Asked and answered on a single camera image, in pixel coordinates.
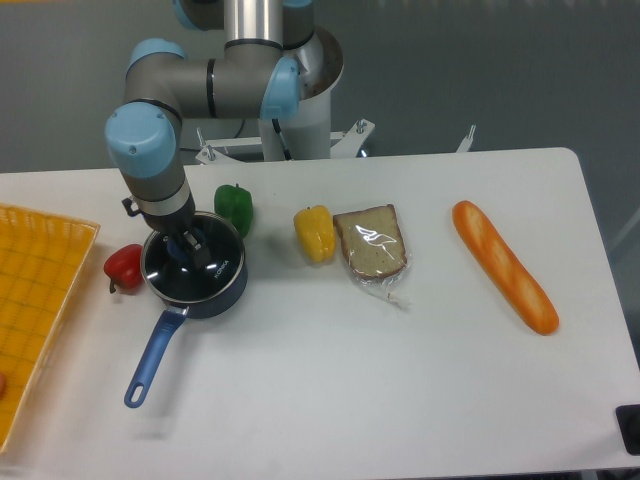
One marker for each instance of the yellow bell pepper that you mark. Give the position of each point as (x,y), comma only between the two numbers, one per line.
(315,233)

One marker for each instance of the black corner device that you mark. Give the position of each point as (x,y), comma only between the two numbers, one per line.
(628,418)

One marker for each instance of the dark blue saucepan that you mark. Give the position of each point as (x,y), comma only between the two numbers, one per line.
(170,320)

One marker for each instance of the wrapped brown bread slice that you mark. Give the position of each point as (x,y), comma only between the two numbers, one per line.
(374,250)

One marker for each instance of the red bell pepper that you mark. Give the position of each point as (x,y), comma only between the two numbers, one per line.
(123,268)

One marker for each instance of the orange baguette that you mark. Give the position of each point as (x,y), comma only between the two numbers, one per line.
(519,288)

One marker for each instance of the glass lid blue knob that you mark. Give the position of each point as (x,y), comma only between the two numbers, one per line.
(174,279)

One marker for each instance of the green bell pepper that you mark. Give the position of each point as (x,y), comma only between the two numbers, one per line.
(235,204)

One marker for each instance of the yellow plastic basket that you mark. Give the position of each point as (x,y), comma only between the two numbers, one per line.
(42,258)

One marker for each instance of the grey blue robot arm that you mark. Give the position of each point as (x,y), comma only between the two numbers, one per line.
(254,79)

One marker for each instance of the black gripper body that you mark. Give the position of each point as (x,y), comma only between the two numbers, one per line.
(172,216)

